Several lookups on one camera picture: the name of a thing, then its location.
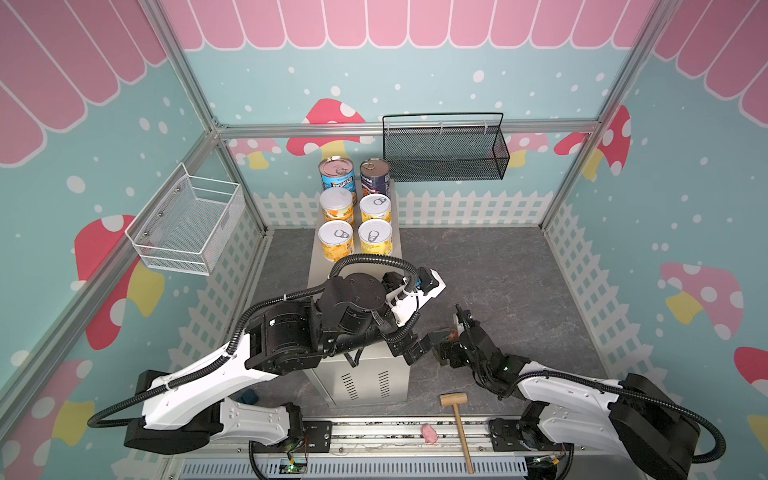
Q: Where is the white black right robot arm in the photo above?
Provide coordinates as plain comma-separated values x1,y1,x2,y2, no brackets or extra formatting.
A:
434,308,727,479

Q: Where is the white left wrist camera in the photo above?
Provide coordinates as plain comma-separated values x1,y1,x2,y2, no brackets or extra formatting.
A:
386,268,446,327

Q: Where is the white wire mesh basket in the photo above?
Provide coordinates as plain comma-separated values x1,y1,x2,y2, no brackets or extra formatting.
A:
125,164,245,276

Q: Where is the white lid small can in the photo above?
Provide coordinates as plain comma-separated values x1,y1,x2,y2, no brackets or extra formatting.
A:
359,193,392,223

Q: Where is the yellow can silver lid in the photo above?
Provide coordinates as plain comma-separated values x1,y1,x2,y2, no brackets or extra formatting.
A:
317,220,354,262

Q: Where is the grey metal cabinet counter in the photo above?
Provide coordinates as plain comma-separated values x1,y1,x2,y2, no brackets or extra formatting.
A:
303,219,410,409

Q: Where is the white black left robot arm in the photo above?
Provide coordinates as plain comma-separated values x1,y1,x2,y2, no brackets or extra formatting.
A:
87,254,445,455

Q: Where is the black wire mesh basket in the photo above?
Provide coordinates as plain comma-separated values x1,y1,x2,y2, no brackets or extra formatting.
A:
381,112,511,183

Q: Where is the green yellow white lid can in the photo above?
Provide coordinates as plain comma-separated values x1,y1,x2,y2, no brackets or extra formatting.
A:
319,187,355,225

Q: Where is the wooden mallet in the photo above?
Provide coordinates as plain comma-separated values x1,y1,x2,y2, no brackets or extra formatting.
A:
439,393,475,475

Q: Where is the teal small block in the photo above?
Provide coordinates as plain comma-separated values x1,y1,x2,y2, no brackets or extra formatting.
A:
239,389,259,405

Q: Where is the pink eraser blob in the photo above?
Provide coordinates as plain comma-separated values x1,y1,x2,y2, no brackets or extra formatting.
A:
421,424,439,445

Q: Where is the dark chopped tomatoes can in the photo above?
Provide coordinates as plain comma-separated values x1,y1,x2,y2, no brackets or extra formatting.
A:
360,158,390,197

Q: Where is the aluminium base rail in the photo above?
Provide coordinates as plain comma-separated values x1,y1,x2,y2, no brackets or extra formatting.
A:
209,413,661,480

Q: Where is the blue chicken noodle soup can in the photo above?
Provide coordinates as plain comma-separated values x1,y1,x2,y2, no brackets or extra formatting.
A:
318,156,357,203

